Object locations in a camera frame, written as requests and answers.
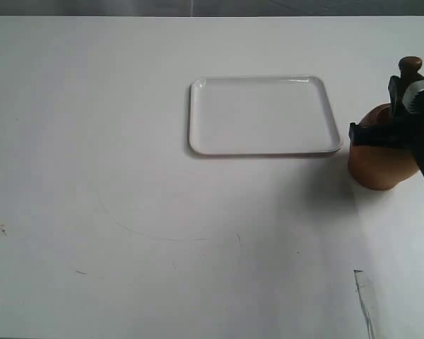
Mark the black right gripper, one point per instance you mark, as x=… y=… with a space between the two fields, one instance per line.
x=405 y=99

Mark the brown wooden pestle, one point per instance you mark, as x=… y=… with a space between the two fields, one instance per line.
x=409 y=67

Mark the brown wooden mortar bowl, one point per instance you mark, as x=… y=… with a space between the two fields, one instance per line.
x=377 y=168

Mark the white plastic tray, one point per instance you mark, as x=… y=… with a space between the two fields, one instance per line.
x=261 y=116

